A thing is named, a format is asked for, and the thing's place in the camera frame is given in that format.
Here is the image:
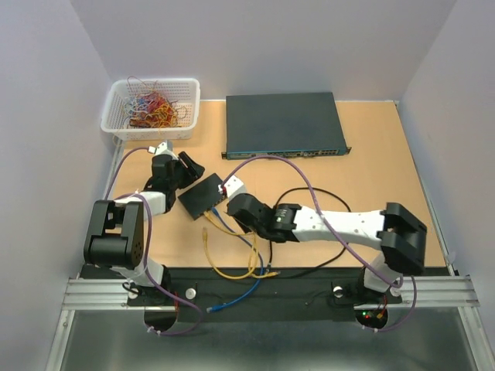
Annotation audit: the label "small black network switch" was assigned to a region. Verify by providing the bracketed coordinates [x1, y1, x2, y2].
[179, 173, 225, 220]

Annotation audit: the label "black cable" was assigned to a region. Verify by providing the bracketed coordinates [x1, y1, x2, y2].
[266, 187, 353, 279]

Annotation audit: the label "blue ethernet cable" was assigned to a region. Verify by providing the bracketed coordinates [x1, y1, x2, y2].
[207, 206, 265, 313]

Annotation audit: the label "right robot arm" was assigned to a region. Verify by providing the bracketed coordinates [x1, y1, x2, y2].
[227, 193, 427, 301]

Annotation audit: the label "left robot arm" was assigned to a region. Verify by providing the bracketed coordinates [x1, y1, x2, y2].
[84, 150, 205, 305]

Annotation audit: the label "white plastic basket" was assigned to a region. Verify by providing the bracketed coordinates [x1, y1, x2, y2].
[101, 77, 200, 141]

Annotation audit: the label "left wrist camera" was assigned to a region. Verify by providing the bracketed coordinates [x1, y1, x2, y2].
[147, 141, 174, 156]

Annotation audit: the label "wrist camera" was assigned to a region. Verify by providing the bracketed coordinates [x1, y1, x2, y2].
[147, 141, 174, 156]
[218, 175, 248, 200]

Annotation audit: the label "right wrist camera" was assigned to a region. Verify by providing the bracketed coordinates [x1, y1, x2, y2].
[218, 175, 248, 200]

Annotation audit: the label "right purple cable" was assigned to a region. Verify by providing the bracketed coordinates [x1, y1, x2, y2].
[224, 156, 418, 334]

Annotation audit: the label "purple cable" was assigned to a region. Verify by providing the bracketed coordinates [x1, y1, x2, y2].
[106, 146, 204, 337]
[224, 156, 418, 334]

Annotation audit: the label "tangled colourful wires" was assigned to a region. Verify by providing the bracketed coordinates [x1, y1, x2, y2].
[121, 76, 188, 131]

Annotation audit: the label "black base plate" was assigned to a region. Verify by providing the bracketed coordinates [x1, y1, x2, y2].
[126, 265, 403, 324]

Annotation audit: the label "large rack network switch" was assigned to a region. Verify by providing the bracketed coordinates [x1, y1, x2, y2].
[221, 92, 351, 160]

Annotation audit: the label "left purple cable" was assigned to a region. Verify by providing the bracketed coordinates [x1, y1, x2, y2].
[106, 146, 204, 337]

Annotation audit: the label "aluminium rail frame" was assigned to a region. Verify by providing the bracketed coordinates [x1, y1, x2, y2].
[45, 100, 483, 371]

